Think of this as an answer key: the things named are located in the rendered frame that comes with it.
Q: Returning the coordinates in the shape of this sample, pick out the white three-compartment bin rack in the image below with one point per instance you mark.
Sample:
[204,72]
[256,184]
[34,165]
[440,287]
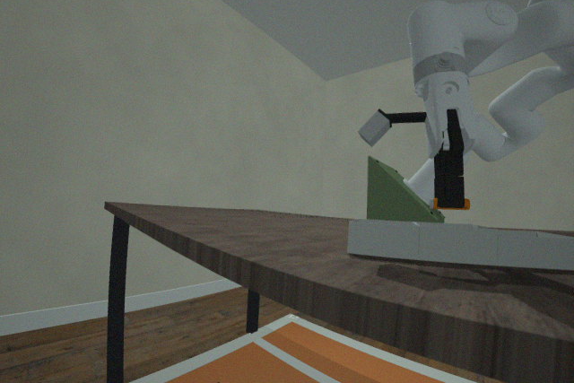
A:
[467,245]

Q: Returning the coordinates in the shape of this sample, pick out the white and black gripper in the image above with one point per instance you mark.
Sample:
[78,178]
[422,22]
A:
[448,102]

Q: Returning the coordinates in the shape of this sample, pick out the orange aa battery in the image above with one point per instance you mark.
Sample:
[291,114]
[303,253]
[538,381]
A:
[433,203]

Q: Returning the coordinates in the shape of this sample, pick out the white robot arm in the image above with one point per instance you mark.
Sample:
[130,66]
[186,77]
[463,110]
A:
[483,27]

